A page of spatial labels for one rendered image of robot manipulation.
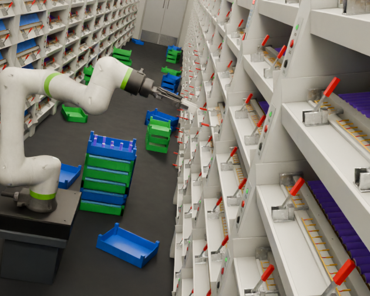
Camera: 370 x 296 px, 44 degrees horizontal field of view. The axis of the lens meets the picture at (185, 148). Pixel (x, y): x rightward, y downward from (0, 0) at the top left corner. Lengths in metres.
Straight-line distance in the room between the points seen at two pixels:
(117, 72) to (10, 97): 0.53
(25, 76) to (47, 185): 0.51
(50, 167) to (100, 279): 0.67
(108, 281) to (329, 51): 1.83
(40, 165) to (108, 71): 0.62
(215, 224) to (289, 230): 0.79
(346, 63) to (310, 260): 0.42
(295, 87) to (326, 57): 0.08
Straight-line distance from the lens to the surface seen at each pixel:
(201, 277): 1.68
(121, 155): 2.90
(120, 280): 2.52
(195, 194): 2.28
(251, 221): 1.07
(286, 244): 0.82
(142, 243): 2.80
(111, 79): 1.80
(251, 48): 1.66
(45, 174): 2.19
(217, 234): 1.56
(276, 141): 1.00
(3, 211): 2.26
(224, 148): 1.73
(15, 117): 2.12
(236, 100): 1.68
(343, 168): 0.65
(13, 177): 2.14
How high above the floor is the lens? 1.49
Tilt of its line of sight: 19 degrees down
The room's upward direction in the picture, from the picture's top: 14 degrees clockwise
